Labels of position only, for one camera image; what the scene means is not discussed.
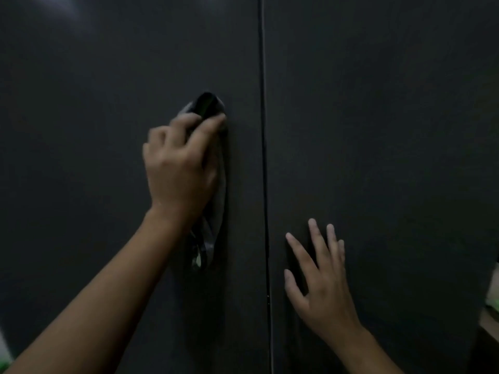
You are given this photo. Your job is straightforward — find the person's left hand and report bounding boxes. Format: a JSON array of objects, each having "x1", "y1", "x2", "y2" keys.
[{"x1": 142, "y1": 113, "x2": 227, "y2": 231}]

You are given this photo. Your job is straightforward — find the person's right hand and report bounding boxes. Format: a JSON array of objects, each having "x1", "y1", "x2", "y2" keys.
[{"x1": 283, "y1": 218, "x2": 364, "y2": 344}]

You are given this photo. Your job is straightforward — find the black cabinet door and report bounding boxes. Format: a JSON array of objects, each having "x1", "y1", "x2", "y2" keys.
[
  {"x1": 0, "y1": 0, "x2": 270, "y2": 374},
  {"x1": 260, "y1": 0, "x2": 499, "y2": 374}
]

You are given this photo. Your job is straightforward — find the person's left forearm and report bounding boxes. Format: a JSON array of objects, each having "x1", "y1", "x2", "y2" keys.
[{"x1": 3, "y1": 207, "x2": 192, "y2": 374}]

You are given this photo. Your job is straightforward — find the black door handle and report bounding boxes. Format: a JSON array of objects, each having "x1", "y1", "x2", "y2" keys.
[{"x1": 194, "y1": 92, "x2": 226, "y2": 118}]

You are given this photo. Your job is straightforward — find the grey cleaning cloth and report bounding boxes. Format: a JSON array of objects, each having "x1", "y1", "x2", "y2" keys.
[{"x1": 176, "y1": 98, "x2": 229, "y2": 271}]

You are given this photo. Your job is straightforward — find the person's right forearm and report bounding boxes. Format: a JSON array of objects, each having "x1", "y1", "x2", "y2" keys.
[{"x1": 331, "y1": 322, "x2": 405, "y2": 374}]

